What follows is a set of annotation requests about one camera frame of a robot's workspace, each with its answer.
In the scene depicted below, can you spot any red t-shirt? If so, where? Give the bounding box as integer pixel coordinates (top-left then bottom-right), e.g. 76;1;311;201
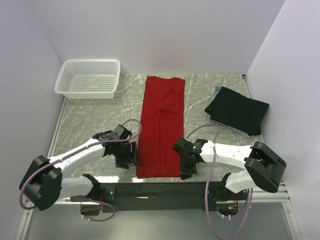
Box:
136;76;185;179

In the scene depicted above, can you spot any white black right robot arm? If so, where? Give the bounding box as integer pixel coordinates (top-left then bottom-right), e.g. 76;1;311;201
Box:
172;138;287;202

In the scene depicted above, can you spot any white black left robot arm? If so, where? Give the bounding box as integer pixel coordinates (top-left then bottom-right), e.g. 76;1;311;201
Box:
18;124;138;211

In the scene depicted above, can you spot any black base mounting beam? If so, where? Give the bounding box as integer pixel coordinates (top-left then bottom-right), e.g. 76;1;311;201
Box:
70;181;248;216

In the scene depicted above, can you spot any folded black t-shirt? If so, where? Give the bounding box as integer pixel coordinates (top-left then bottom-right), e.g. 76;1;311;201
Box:
204;86;269;136

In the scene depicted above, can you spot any white perforated plastic basket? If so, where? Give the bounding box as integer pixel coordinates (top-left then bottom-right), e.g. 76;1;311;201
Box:
54;59;121;99

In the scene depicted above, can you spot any aluminium frame rail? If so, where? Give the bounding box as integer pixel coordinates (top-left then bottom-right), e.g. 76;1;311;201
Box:
22;181;290;210

